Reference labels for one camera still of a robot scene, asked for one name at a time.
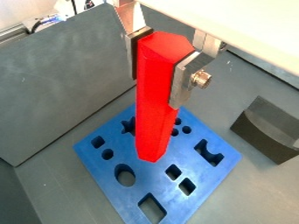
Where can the grey foam panel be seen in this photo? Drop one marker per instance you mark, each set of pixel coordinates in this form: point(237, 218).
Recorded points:
point(59, 75)

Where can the red hexagonal peg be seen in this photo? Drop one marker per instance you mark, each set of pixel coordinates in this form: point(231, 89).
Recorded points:
point(161, 50)

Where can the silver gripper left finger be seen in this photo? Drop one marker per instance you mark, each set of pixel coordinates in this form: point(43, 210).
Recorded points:
point(131, 18)

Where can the aluminium frame with cables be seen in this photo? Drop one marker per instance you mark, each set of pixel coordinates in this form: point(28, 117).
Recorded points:
point(26, 16)

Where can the blue shape insertion board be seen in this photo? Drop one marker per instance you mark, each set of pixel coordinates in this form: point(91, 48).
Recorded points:
point(162, 192)

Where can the dark grey block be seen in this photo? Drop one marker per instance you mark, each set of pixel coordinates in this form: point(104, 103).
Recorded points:
point(270, 129)

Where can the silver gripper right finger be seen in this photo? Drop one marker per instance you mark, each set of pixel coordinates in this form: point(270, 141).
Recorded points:
point(190, 73)

